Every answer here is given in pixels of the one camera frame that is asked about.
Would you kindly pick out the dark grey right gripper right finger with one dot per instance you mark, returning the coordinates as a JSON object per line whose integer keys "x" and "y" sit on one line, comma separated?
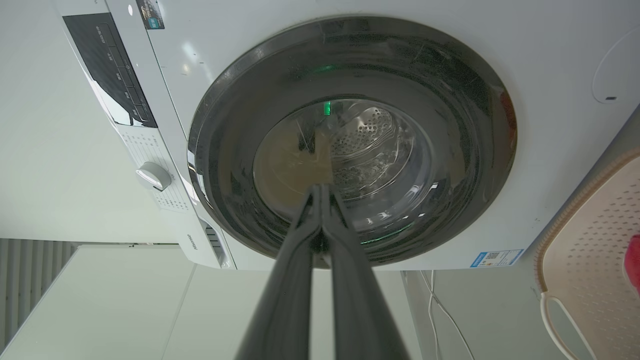
{"x": 360, "y": 300}

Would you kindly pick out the grey ribbed radiator panel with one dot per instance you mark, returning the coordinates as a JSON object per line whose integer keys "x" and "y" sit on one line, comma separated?
{"x": 25, "y": 280}

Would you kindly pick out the white front-load washing machine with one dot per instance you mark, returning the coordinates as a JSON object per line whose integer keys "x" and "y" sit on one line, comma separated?
{"x": 540, "y": 125}

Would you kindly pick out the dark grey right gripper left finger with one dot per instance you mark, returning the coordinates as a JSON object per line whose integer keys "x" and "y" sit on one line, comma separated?
{"x": 285, "y": 300}

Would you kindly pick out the blue energy label sticker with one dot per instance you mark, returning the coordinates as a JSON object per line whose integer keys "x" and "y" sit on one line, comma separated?
{"x": 496, "y": 258}

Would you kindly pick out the silver washing machine dial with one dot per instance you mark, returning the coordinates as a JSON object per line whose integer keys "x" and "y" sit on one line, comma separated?
{"x": 153, "y": 176}

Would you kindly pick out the round dark washing machine door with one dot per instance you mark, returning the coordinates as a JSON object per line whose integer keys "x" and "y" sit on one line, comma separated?
{"x": 440, "y": 90}

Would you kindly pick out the red garment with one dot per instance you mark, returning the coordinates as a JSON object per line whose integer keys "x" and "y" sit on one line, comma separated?
{"x": 634, "y": 265}

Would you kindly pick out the beige perforated laundry basket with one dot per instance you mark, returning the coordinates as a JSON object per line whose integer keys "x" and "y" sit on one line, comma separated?
{"x": 590, "y": 260}

